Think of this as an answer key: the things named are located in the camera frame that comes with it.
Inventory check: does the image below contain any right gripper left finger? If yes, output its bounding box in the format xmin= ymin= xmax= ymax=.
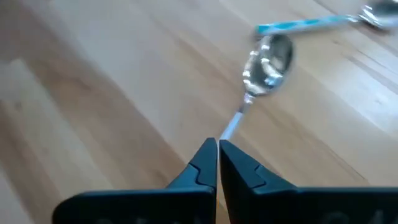
xmin=52 ymin=137 xmax=218 ymax=224

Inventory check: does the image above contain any teal patterned handled spoon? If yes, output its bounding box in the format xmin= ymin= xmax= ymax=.
xmin=254 ymin=0 xmax=398 ymax=35

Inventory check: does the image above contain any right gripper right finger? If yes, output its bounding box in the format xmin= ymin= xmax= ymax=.
xmin=219 ymin=139 xmax=398 ymax=224

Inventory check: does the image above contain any orange handled spoon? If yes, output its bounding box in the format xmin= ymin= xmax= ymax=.
xmin=217 ymin=32 xmax=295 ymax=142

